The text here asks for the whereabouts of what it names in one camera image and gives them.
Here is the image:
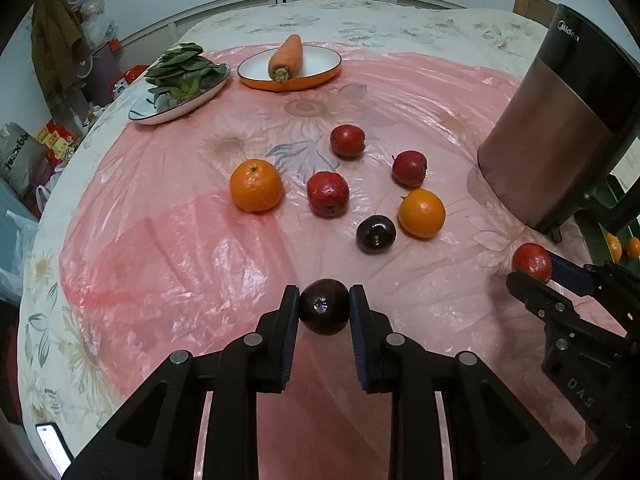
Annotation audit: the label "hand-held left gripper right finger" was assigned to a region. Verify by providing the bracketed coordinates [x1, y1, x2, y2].
[349, 284, 581, 480]

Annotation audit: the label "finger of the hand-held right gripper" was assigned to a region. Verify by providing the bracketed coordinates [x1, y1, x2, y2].
[549, 254, 640, 338]
[506, 271, 582, 332]

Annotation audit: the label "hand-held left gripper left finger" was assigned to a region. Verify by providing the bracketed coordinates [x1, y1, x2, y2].
[62, 284, 301, 480]

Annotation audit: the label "dark purple plum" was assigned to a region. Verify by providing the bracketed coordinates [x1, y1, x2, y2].
[298, 278, 350, 336]
[356, 214, 397, 254]

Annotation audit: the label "small red apple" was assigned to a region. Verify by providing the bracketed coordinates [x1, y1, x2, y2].
[391, 150, 429, 188]
[511, 242, 553, 283]

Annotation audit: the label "green tray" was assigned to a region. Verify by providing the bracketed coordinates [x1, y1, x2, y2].
[575, 172, 640, 266]

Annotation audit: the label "pink plastic sheet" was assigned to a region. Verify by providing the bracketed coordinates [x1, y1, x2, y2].
[59, 42, 631, 480]

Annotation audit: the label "black and bronze kettle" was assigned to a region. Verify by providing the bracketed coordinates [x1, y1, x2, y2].
[476, 3, 640, 245]

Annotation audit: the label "floral cloth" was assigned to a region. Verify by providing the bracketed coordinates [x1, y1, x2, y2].
[17, 0, 566, 480]

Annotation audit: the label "white oval plate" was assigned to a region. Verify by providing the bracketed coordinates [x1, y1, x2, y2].
[128, 64, 232, 126]

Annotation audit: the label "orange rimmed plate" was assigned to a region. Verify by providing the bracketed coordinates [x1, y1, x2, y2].
[237, 45, 344, 93]

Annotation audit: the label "smartphone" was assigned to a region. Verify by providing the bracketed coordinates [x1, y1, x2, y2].
[35, 422, 73, 478]

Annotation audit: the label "cardboard box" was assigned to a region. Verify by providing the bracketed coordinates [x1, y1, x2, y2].
[512, 0, 558, 23]

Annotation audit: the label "carrot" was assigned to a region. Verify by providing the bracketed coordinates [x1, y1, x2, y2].
[268, 34, 304, 83]

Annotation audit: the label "spinach leaves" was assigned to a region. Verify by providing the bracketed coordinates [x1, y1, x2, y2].
[144, 42, 229, 106]

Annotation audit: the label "white plastic bag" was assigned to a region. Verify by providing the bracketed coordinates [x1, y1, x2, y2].
[0, 210, 38, 301]

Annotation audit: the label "yellow and red boxes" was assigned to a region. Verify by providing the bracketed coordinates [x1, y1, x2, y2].
[37, 120, 86, 166]

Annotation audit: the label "dark purple box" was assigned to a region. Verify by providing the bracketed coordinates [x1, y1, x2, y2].
[80, 42, 121, 106]

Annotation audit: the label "printed white bag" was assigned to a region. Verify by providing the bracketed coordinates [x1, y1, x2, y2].
[0, 122, 46, 193]

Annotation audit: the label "brown jacket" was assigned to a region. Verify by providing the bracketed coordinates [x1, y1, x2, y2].
[30, 0, 93, 111]

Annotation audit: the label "grey window frame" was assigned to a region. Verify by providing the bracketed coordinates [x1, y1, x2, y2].
[117, 0, 468, 48]

